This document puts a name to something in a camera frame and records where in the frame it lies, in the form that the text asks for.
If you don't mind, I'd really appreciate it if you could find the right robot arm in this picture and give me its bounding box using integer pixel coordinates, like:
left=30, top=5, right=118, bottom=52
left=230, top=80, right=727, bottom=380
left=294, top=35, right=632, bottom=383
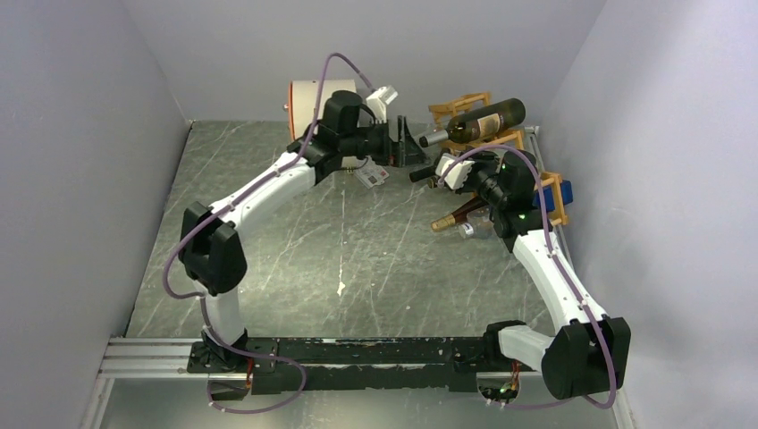
left=464, top=151, right=631, bottom=409

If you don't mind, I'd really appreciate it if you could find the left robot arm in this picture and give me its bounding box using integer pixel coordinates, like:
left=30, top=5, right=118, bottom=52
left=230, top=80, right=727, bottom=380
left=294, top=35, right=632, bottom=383
left=176, top=86, right=425, bottom=372

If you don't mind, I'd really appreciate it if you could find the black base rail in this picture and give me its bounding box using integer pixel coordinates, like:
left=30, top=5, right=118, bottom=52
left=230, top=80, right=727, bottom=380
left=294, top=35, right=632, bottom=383
left=184, top=337, right=517, bottom=395

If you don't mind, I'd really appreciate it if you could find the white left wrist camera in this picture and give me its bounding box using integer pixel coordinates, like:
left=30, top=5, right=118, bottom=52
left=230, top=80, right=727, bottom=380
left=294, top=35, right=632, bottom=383
left=366, top=86, right=398, bottom=123

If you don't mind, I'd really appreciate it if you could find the dark green labelled wine bottle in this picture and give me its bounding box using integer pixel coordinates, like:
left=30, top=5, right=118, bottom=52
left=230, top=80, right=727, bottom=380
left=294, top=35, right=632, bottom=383
left=418, top=98, right=526, bottom=147

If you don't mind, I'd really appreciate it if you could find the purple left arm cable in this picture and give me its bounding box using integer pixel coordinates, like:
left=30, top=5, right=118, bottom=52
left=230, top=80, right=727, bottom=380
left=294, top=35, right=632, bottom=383
left=163, top=53, right=377, bottom=416

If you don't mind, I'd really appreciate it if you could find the dark green lower wine bottle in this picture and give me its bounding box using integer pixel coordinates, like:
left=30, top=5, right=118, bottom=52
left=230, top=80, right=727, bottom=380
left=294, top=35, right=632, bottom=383
left=408, top=165, right=438, bottom=183

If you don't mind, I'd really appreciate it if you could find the blue rectangular box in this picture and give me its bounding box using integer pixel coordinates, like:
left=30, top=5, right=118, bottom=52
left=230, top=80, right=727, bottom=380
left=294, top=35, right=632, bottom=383
left=533, top=179, right=576, bottom=208

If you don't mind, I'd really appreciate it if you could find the cream cylindrical drum box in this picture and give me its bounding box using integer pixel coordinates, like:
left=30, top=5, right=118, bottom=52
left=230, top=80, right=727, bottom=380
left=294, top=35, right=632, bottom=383
left=286, top=80, right=356, bottom=139

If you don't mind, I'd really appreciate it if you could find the brown bottle with gold cap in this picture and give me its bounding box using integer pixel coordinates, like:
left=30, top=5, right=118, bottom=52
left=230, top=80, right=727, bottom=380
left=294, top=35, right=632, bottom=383
left=431, top=197, right=488, bottom=232

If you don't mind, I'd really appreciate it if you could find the wooden wine rack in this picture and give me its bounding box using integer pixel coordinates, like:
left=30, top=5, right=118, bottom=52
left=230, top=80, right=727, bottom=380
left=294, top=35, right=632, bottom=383
left=427, top=91, right=569, bottom=228

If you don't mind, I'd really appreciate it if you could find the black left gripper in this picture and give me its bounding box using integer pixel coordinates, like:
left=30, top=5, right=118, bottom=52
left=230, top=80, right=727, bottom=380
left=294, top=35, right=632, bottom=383
left=341, top=116, right=431, bottom=169

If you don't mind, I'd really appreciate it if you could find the white packaged card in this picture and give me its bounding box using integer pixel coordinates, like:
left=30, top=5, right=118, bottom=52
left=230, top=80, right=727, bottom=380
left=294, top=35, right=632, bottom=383
left=353, top=158, right=389, bottom=189

